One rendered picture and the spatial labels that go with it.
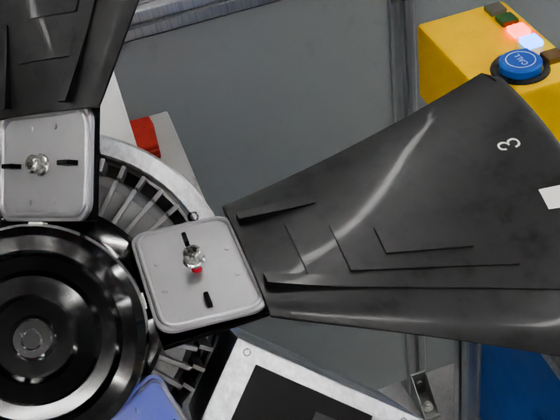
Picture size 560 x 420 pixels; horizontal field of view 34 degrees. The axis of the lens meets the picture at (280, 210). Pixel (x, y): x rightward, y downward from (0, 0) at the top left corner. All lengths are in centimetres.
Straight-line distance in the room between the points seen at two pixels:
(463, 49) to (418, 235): 40
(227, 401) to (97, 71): 26
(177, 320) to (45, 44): 18
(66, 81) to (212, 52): 78
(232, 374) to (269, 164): 81
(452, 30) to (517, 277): 44
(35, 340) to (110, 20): 18
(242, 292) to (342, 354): 126
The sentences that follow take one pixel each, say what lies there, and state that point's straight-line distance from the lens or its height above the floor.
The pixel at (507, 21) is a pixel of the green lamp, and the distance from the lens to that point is 97.
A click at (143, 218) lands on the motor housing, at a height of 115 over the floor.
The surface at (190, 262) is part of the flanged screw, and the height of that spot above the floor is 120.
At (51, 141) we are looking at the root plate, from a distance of 55.
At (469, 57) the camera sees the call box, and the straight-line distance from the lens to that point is 93.
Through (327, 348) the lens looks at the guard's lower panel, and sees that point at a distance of 176.
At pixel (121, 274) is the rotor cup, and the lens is 49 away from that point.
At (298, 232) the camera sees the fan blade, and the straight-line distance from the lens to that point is 56.
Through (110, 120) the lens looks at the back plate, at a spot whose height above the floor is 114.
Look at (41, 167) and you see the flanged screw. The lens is 55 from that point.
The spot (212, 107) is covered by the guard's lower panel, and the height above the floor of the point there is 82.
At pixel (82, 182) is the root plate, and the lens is 53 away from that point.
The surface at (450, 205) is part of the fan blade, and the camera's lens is 59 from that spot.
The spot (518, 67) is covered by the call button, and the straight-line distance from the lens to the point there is 89.
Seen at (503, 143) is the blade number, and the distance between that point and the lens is 64.
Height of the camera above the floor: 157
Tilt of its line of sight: 41 degrees down
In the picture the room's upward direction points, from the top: 9 degrees counter-clockwise
